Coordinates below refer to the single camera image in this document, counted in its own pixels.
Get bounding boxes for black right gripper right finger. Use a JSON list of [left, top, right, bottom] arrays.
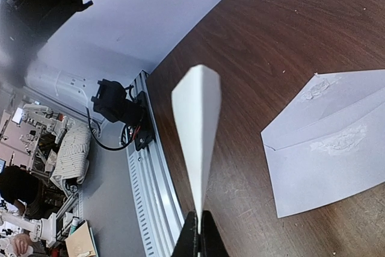
[[200, 210, 230, 257]]

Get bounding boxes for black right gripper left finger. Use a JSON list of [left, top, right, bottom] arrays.
[[171, 211, 199, 257]]

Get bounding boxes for beige paper sheet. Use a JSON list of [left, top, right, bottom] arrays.
[[171, 64, 221, 233]]

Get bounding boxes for grey envelope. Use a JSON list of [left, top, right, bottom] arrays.
[[260, 70, 384, 218]]

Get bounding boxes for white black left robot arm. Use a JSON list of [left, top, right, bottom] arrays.
[[1, 0, 137, 123]]

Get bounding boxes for cluttered background workbench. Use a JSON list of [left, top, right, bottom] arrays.
[[1, 104, 92, 247]]

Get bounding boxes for aluminium front table rail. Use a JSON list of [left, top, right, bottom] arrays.
[[126, 71, 184, 256]]

